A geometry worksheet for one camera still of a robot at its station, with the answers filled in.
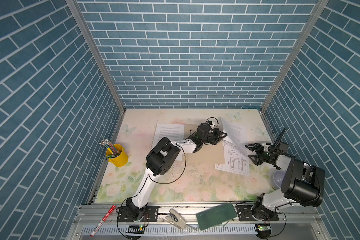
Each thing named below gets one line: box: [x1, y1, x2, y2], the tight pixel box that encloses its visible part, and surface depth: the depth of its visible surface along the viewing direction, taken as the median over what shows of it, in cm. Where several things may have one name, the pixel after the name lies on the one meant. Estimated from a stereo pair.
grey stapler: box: [162, 208, 187, 229], surface depth 72 cm
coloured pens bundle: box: [99, 138, 119, 159], surface depth 84 cm
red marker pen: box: [90, 205, 116, 237], surface depth 72 cm
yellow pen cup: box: [106, 144, 129, 168], surface depth 86 cm
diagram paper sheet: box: [215, 139, 250, 176], surface depth 93 cm
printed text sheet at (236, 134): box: [220, 117, 248, 156], surface depth 108 cm
